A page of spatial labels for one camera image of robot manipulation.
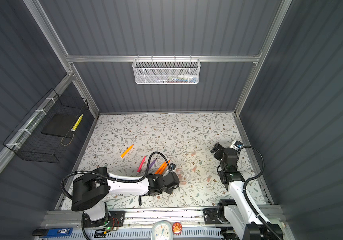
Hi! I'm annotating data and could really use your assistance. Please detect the pink marker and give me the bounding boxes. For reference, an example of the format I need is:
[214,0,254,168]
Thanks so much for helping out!
[137,156,146,173]

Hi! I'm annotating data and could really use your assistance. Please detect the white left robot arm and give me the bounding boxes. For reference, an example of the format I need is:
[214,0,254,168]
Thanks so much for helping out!
[66,167,180,222]

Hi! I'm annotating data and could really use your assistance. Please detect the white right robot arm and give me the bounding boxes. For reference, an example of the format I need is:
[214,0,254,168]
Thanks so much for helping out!
[211,141,284,240]

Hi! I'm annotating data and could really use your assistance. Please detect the purple marker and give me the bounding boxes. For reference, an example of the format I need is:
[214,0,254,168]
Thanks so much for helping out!
[148,158,157,171]

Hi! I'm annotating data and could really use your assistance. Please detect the white analog clock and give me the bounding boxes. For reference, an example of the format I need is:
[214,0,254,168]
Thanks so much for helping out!
[150,221,174,240]

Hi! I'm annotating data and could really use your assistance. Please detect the lone orange marker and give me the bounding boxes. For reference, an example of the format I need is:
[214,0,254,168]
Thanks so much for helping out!
[120,145,134,158]

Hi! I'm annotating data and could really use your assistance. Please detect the red round button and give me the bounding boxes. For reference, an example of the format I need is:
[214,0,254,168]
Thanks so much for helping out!
[172,222,183,235]

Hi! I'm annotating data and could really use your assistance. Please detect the yellow marker in basket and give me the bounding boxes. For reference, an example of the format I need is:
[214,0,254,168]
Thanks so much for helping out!
[71,114,83,132]

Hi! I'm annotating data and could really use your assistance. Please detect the black flat pad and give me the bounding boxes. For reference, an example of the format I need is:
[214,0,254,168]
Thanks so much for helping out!
[41,114,75,138]

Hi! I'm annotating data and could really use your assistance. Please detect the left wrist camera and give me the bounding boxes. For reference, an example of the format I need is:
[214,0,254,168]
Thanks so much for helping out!
[168,163,176,171]

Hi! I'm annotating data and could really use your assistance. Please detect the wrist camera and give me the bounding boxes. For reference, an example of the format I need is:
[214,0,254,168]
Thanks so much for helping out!
[230,140,243,151]
[168,163,176,171]

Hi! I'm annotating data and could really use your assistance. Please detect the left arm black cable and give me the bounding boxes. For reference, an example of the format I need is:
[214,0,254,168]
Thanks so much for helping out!
[61,151,172,200]

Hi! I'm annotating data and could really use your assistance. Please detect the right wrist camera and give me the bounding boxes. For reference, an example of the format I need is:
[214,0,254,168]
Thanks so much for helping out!
[230,140,243,151]

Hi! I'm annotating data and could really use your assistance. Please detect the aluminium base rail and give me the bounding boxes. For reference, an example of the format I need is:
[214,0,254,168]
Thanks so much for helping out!
[40,204,286,230]

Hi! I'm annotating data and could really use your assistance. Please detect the white wire mesh basket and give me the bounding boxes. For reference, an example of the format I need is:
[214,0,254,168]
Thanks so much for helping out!
[132,59,201,85]

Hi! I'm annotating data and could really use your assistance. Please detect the black wire wall basket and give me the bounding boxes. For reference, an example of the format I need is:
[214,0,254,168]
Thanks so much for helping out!
[4,91,89,164]

